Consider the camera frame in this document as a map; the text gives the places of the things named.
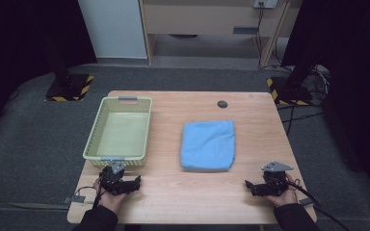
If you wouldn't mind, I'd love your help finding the person's right hand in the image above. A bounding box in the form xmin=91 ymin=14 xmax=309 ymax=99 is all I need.
xmin=265 ymin=172 xmax=300 ymax=208

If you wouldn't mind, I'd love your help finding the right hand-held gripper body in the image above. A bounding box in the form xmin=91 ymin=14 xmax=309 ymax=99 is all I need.
xmin=251 ymin=161 xmax=295 ymax=197

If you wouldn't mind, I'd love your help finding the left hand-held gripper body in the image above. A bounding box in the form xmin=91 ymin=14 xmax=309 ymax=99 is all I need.
xmin=98 ymin=162 xmax=137 ymax=196

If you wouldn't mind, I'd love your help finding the blue cloth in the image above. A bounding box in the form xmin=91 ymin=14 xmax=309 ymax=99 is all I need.
xmin=180 ymin=120 xmax=237 ymax=172

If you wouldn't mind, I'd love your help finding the pale green plastic basket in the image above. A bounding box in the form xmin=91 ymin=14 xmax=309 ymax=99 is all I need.
xmin=82 ymin=96 xmax=153 ymax=168

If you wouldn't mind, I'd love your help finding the black hanging power cable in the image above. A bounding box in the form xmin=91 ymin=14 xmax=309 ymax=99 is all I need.
xmin=255 ymin=3 xmax=266 ymax=66

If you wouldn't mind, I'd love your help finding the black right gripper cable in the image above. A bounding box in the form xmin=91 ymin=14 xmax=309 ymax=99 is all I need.
xmin=285 ymin=178 xmax=352 ymax=231

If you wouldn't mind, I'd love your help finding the dark curtain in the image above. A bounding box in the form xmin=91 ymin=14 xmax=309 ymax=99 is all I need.
xmin=280 ymin=0 xmax=370 ymax=203
xmin=0 ymin=0 xmax=97 ymax=143

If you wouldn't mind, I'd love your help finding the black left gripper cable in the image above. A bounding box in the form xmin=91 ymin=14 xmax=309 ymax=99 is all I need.
xmin=73 ymin=172 xmax=108 ymax=210

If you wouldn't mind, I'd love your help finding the white power socket box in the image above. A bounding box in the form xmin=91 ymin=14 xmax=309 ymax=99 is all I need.
xmin=252 ymin=0 xmax=278 ymax=10

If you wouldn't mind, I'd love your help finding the black stand with hazard-striped base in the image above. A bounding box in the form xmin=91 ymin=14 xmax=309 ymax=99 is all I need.
xmin=266 ymin=62 xmax=314 ymax=106
xmin=43 ymin=47 xmax=94 ymax=103

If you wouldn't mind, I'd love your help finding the person's left hand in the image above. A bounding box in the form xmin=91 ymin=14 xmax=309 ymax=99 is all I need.
xmin=92 ymin=177 xmax=127 ymax=215

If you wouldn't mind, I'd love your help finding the white cabinet panel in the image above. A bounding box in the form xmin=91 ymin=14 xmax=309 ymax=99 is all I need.
xmin=77 ymin=0 xmax=148 ymax=60

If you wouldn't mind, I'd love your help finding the bundle of black floor cables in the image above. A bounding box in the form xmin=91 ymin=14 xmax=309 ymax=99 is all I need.
xmin=263 ymin=62 xmax=331 ymax=136

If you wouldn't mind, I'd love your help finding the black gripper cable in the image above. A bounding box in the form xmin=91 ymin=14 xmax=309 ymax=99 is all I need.
xmin=285 ymin=178 xmax=352 ymax=231
xmin=73 ymin=172 xmax=108 ymax=210

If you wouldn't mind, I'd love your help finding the grey tape patch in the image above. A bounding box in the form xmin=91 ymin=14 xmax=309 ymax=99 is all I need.
xmin=62 ymin=194 xmax=87 ymax=205
xmin=298 ymin=197 xmax=319 ymax=207

